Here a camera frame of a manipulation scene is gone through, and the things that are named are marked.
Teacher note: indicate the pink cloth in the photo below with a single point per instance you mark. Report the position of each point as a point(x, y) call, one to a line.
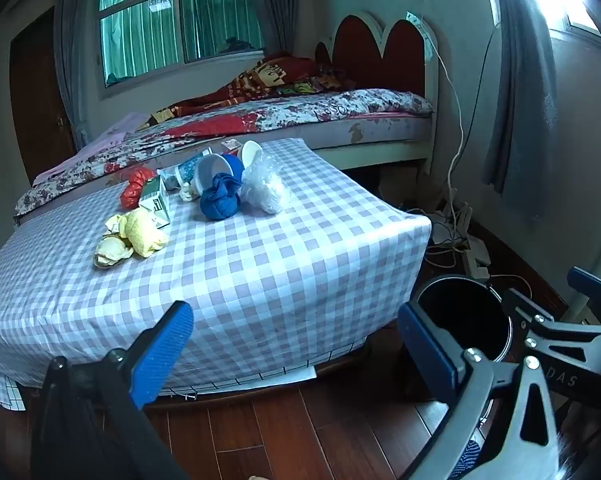
point(115, 132)

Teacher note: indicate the floral quilt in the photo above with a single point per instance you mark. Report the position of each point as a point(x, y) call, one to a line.
point(330, 105)

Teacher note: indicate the grey curtain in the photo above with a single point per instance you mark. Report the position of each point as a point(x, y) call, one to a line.
point(75, 60)
point(275, 10)

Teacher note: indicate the blue cloth ball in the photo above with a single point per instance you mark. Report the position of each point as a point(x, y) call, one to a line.
point(220, 200)

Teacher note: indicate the heart-shaped red headboard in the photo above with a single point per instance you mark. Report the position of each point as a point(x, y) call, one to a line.
point(380, 55)

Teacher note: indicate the red paper cup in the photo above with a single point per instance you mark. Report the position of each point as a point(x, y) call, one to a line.
point(250, 152)

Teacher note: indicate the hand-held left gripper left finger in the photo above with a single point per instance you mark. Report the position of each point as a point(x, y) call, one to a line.
point(163, 355)

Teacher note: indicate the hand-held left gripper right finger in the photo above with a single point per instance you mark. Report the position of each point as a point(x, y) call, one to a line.
point(428, 355)

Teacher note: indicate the clear plastic bag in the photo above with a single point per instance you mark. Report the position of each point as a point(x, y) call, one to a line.
point(265, 190)

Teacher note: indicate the white power strip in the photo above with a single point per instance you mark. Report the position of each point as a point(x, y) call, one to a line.
point(475, 255)

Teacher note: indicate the red printed blanket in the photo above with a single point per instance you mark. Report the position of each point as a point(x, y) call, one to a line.
point(260, 80)

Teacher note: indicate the red plastic bag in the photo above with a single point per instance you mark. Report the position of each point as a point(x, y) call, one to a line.
point(135, 185)

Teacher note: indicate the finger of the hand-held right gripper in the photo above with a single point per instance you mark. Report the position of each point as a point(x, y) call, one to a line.
point(525, 310)
point(585, 280)

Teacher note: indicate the bed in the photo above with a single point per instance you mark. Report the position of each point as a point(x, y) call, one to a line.
point(380, 130)

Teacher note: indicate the striped blue slipper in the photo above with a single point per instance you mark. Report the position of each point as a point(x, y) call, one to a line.
point(468, 460)

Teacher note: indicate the green white carton box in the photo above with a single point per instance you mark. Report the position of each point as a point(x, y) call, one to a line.
point(155, 200)

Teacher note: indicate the white tissue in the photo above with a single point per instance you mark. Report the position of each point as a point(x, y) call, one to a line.
point(188, 194)

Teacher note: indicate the small printed carton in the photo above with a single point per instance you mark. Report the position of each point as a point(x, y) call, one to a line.
point(230, 145)

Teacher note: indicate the brown wooden door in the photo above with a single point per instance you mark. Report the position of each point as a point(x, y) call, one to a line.
point(35, 100)

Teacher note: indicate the black trash bin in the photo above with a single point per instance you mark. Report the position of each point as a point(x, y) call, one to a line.
point(460, 305)

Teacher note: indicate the blue patterned paper cup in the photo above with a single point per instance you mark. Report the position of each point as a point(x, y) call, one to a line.
point(215, 170)

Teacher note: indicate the light blue plastic bag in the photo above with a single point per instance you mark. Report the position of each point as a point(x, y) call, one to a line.
point(180, 172)

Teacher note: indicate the yellow cloth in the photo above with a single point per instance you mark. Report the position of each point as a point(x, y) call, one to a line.
point(140, 235)

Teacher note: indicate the pale yellow paper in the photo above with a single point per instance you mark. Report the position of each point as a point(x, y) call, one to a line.
point(111, 250)

